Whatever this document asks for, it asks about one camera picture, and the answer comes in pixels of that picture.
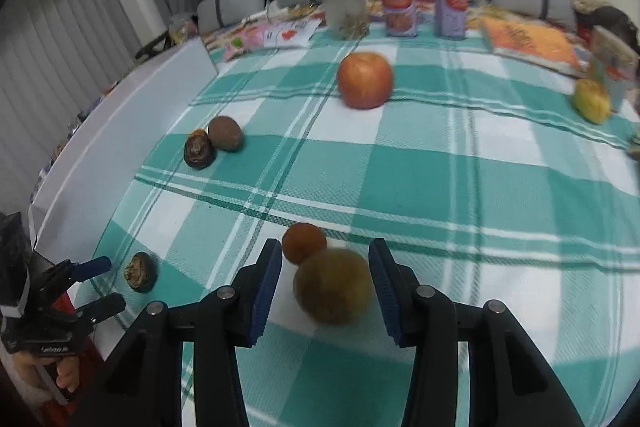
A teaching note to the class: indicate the red clothing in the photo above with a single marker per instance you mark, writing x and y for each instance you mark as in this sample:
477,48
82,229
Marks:
85,352

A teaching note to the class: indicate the orange label canister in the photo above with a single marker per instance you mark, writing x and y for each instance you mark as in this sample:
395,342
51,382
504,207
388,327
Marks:
398,6

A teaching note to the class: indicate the pink snack packet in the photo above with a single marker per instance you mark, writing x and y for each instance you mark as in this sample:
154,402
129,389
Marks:
280,34

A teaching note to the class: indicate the white shallow box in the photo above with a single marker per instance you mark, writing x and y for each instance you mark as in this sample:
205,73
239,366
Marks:
125,107

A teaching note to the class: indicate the colourful carton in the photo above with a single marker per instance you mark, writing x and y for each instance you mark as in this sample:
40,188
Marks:
612,54

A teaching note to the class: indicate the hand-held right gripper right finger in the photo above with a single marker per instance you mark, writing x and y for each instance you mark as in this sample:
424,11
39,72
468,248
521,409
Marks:
387,294

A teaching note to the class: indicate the person's left hand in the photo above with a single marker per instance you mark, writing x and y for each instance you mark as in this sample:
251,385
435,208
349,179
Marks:
65,372

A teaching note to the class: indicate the large red apple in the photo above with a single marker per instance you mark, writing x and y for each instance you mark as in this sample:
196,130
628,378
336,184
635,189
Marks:
364,80

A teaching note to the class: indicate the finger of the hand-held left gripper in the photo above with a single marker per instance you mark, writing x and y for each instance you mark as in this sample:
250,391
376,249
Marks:
95,267
107,307

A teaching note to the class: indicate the brown kiwi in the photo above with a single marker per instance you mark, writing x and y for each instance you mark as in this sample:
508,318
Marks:
225,133

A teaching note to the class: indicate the purple label canister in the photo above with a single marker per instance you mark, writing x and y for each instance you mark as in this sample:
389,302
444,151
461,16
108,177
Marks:
450,7

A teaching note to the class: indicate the dark bag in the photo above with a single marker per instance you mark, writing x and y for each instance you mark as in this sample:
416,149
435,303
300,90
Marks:
602,14

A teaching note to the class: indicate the small orange tangerine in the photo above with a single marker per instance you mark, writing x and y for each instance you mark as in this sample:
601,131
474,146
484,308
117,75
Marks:
302,242

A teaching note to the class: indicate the yellow fruit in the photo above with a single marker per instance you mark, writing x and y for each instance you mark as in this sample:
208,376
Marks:
591,101

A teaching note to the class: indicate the white vertical blinds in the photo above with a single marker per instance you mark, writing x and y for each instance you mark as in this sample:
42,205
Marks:
65,37

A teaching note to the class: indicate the orange book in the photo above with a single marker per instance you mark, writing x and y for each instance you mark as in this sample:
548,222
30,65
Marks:
530,42

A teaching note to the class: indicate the green white checked blanket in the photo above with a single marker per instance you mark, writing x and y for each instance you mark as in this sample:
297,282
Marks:
450,187

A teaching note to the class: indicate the clear jar black lid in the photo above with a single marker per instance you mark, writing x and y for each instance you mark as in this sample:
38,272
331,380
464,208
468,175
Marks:
345,9

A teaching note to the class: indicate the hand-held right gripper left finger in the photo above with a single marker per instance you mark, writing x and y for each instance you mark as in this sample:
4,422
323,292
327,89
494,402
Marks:
264,294

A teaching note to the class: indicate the brownish green round pear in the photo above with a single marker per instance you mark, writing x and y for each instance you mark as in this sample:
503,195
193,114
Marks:
332,287

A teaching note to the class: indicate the clear plastic bag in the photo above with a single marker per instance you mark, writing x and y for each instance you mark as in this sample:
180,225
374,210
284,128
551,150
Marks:
180,27

